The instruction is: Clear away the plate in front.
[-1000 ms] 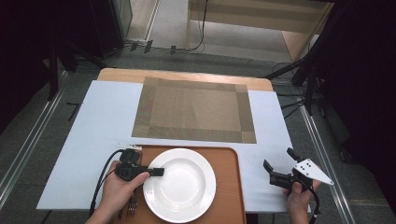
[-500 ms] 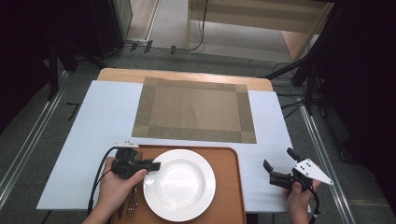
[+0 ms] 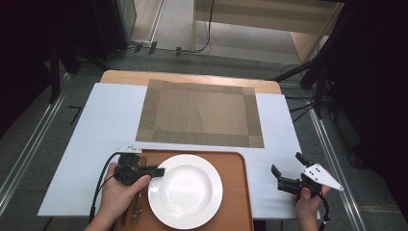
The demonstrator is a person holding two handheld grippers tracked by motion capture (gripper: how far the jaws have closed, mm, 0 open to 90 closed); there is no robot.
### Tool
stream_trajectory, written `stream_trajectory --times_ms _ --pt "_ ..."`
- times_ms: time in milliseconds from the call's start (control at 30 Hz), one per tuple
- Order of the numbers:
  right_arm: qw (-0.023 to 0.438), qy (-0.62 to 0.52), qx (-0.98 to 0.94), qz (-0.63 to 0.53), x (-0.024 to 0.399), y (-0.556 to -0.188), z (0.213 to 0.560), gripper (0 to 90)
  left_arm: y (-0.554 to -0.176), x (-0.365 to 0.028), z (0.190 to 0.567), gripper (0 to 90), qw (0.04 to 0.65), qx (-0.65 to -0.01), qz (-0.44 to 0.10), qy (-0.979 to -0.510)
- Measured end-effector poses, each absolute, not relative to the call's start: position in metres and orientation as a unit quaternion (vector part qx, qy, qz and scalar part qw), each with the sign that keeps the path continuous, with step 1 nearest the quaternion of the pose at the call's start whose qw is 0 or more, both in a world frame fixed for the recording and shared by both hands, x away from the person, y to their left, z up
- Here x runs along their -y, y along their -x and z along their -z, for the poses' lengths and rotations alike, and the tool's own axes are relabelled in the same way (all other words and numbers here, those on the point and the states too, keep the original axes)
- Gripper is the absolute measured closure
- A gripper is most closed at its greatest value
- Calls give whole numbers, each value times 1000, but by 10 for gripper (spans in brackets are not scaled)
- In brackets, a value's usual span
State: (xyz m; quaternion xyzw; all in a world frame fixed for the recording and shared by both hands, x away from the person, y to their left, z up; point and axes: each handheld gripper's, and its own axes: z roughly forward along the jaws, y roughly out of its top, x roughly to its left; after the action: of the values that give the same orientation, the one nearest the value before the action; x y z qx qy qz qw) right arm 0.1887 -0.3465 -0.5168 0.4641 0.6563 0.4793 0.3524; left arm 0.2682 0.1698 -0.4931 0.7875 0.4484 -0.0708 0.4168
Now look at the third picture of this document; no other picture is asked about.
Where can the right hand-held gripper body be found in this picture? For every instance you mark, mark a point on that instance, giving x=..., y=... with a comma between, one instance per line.
x=320, y=176

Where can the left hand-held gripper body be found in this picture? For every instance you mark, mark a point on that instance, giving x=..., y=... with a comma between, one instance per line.
x=130, y=173

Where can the white plate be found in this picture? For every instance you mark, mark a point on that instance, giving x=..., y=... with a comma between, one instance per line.
x=186, y=192

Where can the brown wooden tray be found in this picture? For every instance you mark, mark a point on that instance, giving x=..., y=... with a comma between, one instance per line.
x=234, y=192

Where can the person's left hand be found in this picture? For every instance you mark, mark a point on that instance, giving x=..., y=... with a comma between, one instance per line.
x=118, y=199

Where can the person's right hand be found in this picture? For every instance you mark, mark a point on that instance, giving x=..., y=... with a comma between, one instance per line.
x=306, y=205

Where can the white board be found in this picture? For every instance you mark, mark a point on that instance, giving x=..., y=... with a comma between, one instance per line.
x=96, y=128

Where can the beige woven placemat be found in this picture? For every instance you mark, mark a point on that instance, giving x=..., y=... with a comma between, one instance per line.
x=198, y=112

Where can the black tripod stand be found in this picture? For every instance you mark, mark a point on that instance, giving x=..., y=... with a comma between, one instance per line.
x=319, y=83

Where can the black metal stand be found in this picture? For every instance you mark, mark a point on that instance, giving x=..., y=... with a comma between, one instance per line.
x=55, y=73

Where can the light wooden shelf unit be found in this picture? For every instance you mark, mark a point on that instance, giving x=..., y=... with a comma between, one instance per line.
x=256, y=19

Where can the dark cabinet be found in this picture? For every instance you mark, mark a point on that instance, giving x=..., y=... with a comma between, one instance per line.
x=110, y=25

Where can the metal floor rail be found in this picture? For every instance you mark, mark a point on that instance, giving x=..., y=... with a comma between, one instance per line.
x=29, y=150
x=333, y=160

